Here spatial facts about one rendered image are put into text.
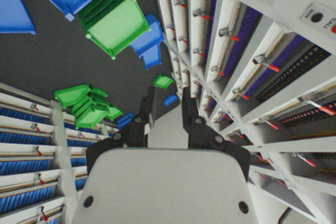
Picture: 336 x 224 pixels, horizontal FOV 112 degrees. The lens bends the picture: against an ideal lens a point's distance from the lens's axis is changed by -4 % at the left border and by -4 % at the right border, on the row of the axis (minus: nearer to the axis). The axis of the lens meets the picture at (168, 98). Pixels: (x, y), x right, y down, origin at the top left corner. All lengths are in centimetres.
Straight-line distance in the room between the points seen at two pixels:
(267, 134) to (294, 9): 71
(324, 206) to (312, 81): 75
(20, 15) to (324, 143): 153
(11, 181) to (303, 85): 137
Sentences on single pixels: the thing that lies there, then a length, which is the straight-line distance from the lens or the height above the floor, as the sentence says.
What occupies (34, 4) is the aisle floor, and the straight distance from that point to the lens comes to 114.
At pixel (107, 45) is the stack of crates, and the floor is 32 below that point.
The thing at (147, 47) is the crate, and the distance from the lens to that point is 129.
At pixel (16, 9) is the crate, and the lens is 116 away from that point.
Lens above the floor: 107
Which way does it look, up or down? 25 degrees down
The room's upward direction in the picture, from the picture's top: 146 degrees clockwise
